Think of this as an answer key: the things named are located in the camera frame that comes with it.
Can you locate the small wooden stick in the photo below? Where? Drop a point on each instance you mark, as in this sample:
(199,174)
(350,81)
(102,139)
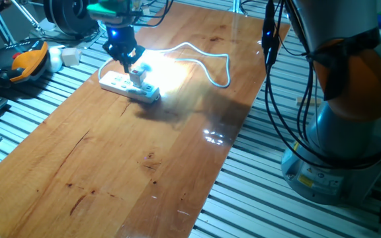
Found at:
(306,101)

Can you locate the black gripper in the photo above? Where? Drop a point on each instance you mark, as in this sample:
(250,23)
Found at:
(121,38)

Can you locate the white rounded object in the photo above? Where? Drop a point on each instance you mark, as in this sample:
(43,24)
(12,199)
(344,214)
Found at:
(55,59)

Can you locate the white bulb holder with bulb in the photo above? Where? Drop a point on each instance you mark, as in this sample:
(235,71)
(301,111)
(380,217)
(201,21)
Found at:
(137,76)

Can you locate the black filament spool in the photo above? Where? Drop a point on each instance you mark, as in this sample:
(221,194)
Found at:
(68,15)

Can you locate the orange and black teach pendant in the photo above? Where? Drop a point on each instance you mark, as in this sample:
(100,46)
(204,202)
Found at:
(25,63)

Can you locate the small wooden cube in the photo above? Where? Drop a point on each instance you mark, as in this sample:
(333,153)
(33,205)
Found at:
(70,57)

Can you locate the wooden board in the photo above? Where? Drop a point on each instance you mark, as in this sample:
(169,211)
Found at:
(127,185)

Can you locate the white power strip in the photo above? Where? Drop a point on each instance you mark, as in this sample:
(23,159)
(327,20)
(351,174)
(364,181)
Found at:
(117,84)

